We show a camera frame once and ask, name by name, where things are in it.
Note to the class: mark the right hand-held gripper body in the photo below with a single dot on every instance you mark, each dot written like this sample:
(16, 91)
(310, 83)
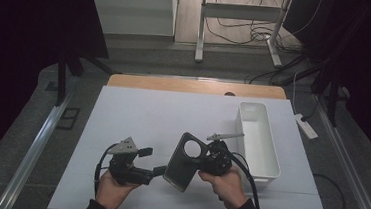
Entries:
(217, 159)

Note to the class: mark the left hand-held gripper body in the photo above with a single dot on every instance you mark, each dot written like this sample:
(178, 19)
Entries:
(125, 166)

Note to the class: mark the grey phone case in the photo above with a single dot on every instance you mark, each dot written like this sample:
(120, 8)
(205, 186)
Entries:
(182, 166)

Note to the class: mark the white storage bin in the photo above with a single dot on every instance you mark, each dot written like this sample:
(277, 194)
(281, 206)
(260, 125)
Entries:
(260, 147)

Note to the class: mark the person's left hand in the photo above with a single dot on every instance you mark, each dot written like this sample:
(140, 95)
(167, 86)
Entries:
(113, 189)

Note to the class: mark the person's right hand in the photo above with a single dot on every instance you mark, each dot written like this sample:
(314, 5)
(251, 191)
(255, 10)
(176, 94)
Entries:
(227, 188)

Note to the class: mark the white table board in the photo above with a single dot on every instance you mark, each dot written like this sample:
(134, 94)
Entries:
(159, 115)

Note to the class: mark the white power strip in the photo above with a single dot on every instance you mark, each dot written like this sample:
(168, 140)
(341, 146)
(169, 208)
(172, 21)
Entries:
(306, 126)

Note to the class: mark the black metal stand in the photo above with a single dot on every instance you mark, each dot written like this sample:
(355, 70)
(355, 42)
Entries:
(333, 96)
(62, 78)

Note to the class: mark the white cabinet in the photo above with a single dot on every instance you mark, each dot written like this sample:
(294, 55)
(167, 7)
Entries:
(132, 10)

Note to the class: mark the black curtain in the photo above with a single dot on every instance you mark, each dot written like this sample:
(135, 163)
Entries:
(28, 38)
(370, 65)

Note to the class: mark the black floor frame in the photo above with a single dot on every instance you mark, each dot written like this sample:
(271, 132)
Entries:
(68, 118)

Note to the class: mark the aluminium rail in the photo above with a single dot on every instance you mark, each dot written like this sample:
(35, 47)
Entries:
(38, 146)
(349, 161)

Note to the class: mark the white metal desk frame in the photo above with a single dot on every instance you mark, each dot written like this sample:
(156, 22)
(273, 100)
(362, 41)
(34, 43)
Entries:
(244, 13)

